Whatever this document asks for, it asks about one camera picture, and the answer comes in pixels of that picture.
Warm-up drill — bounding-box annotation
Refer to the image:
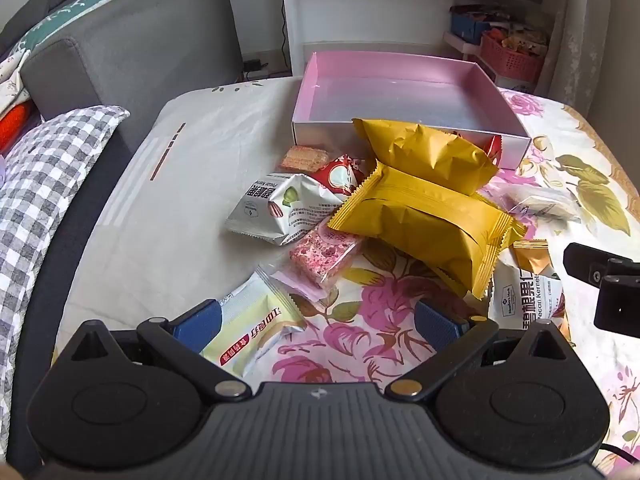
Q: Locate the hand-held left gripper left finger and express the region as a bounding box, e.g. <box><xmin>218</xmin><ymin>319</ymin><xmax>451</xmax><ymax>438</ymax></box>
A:
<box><xmin>52</xmin><ymin>299</ymin><xmax>252</xmax><ymax>405</ymax></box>

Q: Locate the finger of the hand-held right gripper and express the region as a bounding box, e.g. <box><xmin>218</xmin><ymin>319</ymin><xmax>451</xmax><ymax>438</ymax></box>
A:
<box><xmin>594</xmin><ymin>274</ymin><xmax>640</xmax><ymax>334</ymax></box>
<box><xmin>563</xmin><ymin>242</ymin><xmax>640</xmax><ymax>289</ymax></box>

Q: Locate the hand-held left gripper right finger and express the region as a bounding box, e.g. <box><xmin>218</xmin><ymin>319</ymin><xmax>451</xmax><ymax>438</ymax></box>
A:
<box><xmin>384</xmin><ymin>299</ymin><xmax>582</xmax><ymax>403</ymax></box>

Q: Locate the pale yellow white packet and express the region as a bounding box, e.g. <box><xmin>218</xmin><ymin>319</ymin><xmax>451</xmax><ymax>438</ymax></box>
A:
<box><xmin>200</xmin><ymin>265</ymin><xmax>308</xmax><ymax>378</ymax></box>

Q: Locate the white orange nut packet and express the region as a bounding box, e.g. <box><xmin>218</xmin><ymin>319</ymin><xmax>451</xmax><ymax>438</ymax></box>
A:
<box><xmin>487</xmin><ymin>240</ymin><xmax>573</xmax><ymax>341</ymax></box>

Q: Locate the clear plastic snack packet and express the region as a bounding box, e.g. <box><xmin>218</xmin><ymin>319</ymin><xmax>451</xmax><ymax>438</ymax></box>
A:
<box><xmin>502</xmin><ymin>182</ymin><xmax>583</xmax><ymax>223</ymax></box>

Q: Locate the yellow snack packet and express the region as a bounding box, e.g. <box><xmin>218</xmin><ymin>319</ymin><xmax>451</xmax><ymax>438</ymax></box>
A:
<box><xmin>327</xmin><ymin>160</ymin><xmax>526</xmax><ymax>301</ymax></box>
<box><xmin>352</xmin><ymin>118</ymin><xmax>501</xmax><ymax>196</ymax></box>

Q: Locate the pink nougat packet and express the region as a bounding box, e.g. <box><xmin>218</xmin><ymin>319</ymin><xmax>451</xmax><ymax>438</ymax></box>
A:
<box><xmin>290</xmin><ymin>217</ymin><xmax>366</xmax><ymax>291</ymax></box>

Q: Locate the white green nut packet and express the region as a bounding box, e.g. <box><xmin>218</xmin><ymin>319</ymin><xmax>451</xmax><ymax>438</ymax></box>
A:
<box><xmin>223</xmin><ymin>172</ymin><xmax>346</xmax><ymax>247</ymax></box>

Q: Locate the pink cardboard box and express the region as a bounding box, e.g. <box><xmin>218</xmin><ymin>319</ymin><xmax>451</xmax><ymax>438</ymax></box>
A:
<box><xmin>291</xmin><ymin>51</ymin><xmax>531</xmax><ymax>171</ymax></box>

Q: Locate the floral tablecloth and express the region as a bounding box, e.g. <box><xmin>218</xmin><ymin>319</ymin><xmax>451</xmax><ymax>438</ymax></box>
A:
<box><xmin>265</xmin><ymin>87</ymin><xmax>640</xmax><ymax>480</ymax></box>

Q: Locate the pale pink clear packet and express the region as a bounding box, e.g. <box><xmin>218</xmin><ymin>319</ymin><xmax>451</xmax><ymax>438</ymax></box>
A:
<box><xmin>255</xmin><ymin>262</ymin><xmax>341</xmax><ymax>312</ymax></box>

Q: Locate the white striped cloth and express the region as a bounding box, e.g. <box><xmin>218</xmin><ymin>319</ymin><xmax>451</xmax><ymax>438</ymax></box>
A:
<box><xmin>52</xmin><ymin>77</ymin><xmax>306</xmax><ymax>361</ymax></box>

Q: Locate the red white snack packet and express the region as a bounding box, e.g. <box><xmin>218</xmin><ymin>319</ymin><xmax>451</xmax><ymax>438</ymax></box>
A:
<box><xmin>312</xmin><ymin>154</ymin><xmax>378</xmax><ymax>196</ymax></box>

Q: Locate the white printed storage box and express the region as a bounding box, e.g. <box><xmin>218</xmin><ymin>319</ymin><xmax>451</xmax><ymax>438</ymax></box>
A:
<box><xmin>492</xmin><ymin>67</ymin><xmax>541</xmax><ymax>95</ymax></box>

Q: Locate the checkered cushion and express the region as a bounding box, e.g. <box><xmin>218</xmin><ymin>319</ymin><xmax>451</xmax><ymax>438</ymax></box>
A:
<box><xmin>0</xmin><ymin>105</ymin><xmax>131</xmax><ymax>476</ymax></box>

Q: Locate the orange biscuit packet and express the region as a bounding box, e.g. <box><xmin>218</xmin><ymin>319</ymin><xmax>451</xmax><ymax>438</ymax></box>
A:
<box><xmin>280</xmin><ymin>145</ymin><xmax>329</xmax><ymax>172</ymax></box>

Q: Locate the large pink plastic basket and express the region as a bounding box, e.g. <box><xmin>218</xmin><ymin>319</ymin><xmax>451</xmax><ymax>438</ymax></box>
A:
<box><xmin>480</xmin><ymin>30</ymin><xmax>548</xmax><ymax>83</ymax></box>

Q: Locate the white lace curtain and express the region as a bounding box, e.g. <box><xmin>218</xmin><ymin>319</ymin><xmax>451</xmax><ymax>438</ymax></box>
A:
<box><xmin>542</xmin><ymin>0</ymin><xmax>640</xmax><ymax>126</ymax></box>

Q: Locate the blue storage box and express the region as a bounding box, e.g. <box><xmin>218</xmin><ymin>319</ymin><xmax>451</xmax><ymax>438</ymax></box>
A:
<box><xmin>450</xmin><ymin>7</ymin><xmax>493</xmax><ymax>46</ymax></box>

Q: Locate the red orange cloth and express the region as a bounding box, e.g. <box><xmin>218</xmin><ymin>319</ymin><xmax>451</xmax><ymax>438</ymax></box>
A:
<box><xmin>0</xmin><ymin>102</ymin><xmax>36</xmax><ymax>151</ymax></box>

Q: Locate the grey sofa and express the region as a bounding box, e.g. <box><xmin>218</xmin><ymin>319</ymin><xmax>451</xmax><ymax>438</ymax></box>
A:
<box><xmin>0</xmin><ymin>0</ymin><xmax>246</xmax><ymax>471</ymax></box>

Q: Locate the white floral cushion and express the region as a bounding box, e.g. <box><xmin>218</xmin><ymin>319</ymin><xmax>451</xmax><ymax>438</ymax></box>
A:
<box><xmin>0</xmin><ymin>50</ymin><xmax>36</xmax><ymax>111</ymax></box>

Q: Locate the white shelf unit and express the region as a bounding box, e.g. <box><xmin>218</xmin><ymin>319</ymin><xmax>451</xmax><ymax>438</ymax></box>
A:
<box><xmin>277</xmin><ymin>0</ymin><xmax>566</xmax><ymax>91</ymax></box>

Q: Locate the teal patterned cushion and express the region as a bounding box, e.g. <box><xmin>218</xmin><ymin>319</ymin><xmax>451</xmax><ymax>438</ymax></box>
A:
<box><xmin>0</xmin><ymin>0</ymin><xmax>131</xmax><ymax>68</ymax></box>

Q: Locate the dark grey cushion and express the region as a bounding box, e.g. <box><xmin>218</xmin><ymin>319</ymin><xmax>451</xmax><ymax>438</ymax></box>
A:
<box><xmin>0</xmin><ymin>0</ymin><xmax>61</xmax><ymax>46</ymax></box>

